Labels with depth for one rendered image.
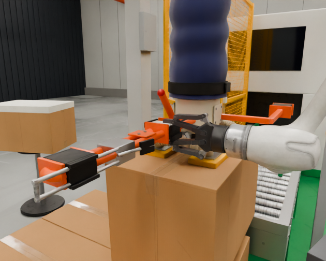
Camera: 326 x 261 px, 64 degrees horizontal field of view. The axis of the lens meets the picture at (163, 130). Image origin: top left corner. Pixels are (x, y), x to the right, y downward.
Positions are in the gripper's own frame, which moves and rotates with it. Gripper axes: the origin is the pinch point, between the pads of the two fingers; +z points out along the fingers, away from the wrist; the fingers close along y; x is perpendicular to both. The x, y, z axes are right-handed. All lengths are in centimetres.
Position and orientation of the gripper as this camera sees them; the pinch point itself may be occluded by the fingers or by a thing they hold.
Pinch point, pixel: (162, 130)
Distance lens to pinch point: 79.7
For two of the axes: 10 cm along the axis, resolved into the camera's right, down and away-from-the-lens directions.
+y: -0.1, 9.7, 2.3
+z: -8.6, -1.3, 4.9
